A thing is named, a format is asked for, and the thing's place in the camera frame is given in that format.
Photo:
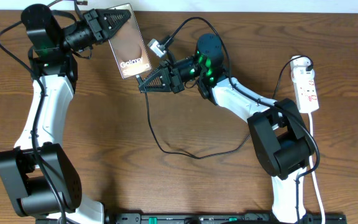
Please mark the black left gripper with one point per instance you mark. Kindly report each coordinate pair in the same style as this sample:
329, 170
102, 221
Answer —
102, 24

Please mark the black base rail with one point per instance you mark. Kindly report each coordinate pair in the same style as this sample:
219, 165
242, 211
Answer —
137, 218

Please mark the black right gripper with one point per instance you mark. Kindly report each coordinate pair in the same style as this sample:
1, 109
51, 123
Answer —
170, 76

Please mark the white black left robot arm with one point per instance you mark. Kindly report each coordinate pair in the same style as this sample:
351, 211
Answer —
38, 176

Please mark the white power strip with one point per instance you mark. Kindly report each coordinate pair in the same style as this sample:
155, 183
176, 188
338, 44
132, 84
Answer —
302, 76

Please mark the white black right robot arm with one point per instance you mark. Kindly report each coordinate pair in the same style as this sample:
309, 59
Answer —
281, 141

